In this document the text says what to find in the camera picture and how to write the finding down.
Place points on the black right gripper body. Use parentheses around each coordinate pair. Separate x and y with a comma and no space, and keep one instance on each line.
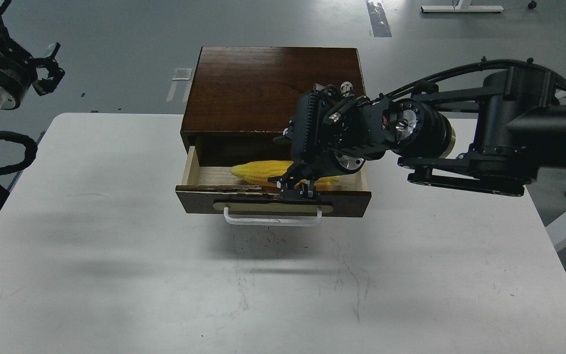
(334,132)

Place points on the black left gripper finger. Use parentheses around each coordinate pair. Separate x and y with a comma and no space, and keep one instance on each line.
(47,85)
(50,55)

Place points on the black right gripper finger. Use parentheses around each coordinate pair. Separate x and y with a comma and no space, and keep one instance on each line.
(288,182)
(306,185)

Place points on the yellow corn cob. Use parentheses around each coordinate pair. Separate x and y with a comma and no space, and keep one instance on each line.
(259,173)

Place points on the wooden drawer with white handle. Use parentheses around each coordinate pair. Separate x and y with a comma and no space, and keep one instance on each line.
(214,190)

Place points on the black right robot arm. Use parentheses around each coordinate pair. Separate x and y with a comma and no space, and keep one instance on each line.
(485,127)

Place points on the dark wooden drawer cabinet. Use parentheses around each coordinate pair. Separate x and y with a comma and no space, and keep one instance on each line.
(243,97)

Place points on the grey floor tape strip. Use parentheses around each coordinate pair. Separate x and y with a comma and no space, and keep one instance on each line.
(380,27)

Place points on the white desk foot bar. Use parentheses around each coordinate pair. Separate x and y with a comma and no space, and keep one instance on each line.
(462,6)

